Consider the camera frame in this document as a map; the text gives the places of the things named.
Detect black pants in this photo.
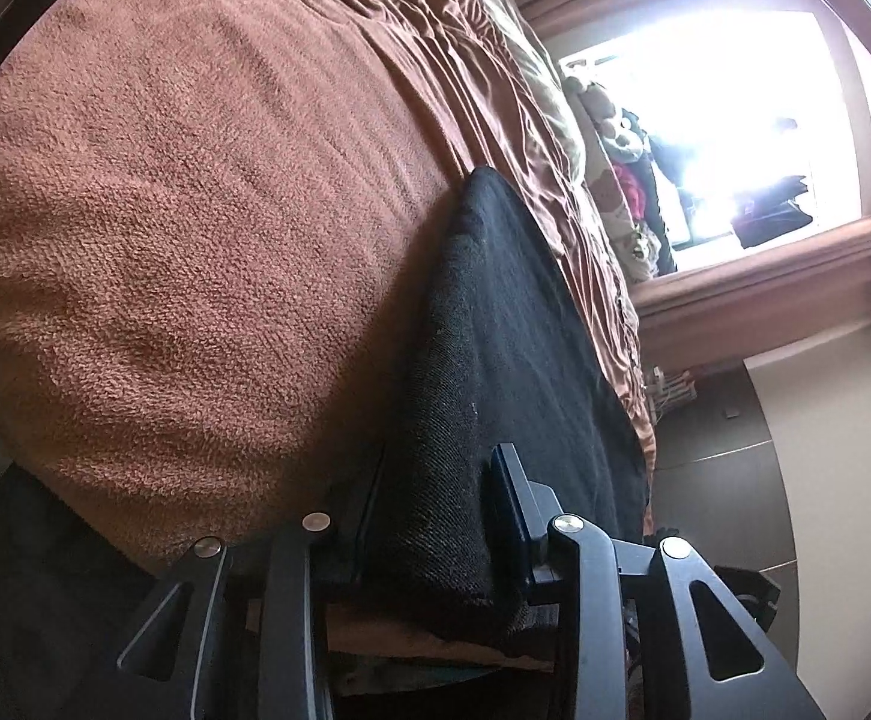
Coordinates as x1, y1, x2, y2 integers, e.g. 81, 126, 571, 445
333, 167, 648, 647

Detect cream bedside nightstand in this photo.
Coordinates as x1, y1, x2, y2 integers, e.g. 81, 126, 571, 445
645, 366, 698, 422

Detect right pink curtain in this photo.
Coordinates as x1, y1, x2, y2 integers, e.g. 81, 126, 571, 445
630, 218, 871, 371

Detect bear print cushion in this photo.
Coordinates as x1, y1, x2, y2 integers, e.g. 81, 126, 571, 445
564, 76, 660, 284

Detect pile of toys and clothes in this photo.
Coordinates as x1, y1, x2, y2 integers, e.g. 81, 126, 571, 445
562, 73, 681, 286

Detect hanging dark garment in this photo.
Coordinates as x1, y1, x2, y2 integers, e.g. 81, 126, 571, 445
732, 176, 813, 249

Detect beige duvet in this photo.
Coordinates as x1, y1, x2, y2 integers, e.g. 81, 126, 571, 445
483, 0, 586, 184

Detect rust orange bed blanket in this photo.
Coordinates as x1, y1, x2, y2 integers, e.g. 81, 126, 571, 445
0, 0, 655, 571

